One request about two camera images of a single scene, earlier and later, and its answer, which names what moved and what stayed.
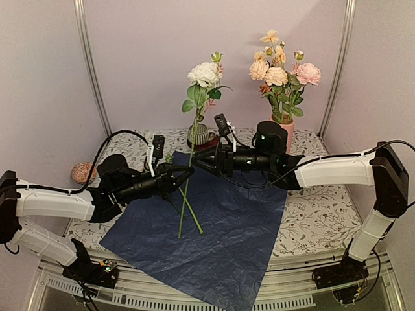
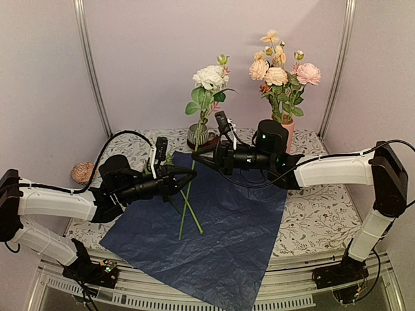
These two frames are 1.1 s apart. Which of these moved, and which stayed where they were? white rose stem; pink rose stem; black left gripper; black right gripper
Moved: white rose stem
Stayed: black right gripper; pink rose stem; black left gripper
